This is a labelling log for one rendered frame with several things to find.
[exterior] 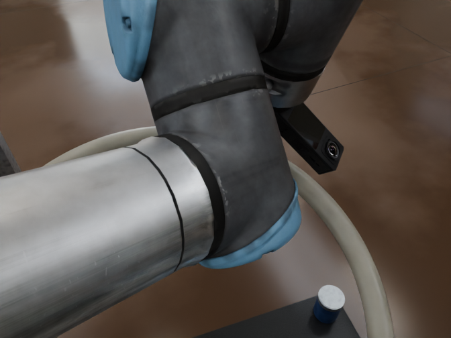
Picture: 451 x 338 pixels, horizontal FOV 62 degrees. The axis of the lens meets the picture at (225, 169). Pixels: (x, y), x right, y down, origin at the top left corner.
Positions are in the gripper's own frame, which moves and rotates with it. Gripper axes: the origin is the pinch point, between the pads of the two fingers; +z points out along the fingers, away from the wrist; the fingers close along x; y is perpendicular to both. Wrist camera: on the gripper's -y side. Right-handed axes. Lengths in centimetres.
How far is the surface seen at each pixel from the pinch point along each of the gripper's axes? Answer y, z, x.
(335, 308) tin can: -52, 87, -20
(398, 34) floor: -72, 144, -298
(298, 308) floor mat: -43, 103, -19
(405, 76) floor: -79, 130, -227
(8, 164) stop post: 93, 102, -20
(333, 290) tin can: -50, 89, -27
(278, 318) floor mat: -37, 104, -12
